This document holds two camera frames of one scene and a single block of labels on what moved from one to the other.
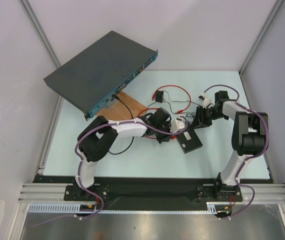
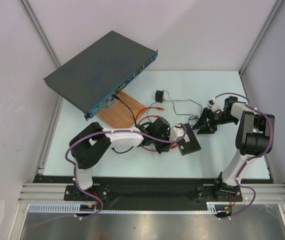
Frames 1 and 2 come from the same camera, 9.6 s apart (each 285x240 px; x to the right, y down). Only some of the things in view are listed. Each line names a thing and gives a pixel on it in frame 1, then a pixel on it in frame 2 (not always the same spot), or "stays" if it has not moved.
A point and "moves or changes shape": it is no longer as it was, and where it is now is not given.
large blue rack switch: [94, 75] stays
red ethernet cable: [179, 111] moves or changes shape
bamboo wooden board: [117, 110] stays
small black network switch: [189, 141] stays
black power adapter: [159, 96] stays
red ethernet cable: [171, 137] moves or changes shape
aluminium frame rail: [262, 193] stays
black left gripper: [166, 139] → [165, 148]
